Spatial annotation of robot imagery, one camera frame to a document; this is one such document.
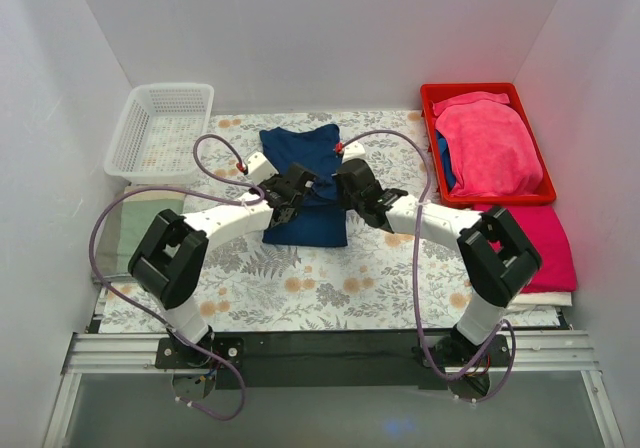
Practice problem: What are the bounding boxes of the magenta folded t shirt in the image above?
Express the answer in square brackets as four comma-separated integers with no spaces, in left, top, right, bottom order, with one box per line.
[474,203,579,294]

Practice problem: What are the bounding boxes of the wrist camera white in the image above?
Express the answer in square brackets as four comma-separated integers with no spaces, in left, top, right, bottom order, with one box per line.
[236,151,279,184]
[334,142,366,164]

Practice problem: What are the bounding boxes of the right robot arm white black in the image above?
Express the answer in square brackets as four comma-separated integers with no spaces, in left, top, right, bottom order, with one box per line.
[333,158,542,366]

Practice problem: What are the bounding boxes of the red plastic bin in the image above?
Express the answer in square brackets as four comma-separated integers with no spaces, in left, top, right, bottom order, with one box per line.
[420,82,556,208]

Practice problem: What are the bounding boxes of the blue cloth in bin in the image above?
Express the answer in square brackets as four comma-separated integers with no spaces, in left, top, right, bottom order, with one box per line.
[436,131,456,191]

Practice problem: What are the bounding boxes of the pink towel in bin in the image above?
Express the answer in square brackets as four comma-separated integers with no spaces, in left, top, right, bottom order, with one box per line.
[433,91,543,197]

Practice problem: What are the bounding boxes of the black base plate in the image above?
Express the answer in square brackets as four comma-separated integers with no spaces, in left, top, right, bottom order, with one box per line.
[154,330,510,390]

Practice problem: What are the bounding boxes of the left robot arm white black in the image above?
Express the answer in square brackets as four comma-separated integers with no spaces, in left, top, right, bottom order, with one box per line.
[128,163,317,368]

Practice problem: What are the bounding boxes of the navy blue t shirt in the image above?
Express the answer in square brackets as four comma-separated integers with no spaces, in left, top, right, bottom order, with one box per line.
[259,124,347,248]

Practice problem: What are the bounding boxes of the aluminium rail frame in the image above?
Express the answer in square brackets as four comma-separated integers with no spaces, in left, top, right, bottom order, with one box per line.
[43,329,624,447]

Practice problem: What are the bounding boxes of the floral table cloth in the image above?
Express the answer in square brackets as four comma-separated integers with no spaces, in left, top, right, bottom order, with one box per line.
[94,110,561,334]

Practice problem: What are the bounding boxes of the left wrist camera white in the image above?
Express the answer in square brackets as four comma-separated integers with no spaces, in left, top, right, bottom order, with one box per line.
[236,151,279,184]

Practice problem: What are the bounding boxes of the white plastic basket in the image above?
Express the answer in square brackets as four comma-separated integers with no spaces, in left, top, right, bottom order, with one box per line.
[104,83,214,184]

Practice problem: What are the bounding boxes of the green folded cloth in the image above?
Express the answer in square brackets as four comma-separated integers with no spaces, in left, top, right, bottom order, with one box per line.
[96,190,186,283]

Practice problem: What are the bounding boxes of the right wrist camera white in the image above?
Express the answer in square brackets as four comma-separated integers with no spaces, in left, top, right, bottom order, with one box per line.
[334,142,366,164]

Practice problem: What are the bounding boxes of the cream folded t shirt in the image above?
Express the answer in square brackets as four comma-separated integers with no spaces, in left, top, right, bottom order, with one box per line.
[509,292,573,311]

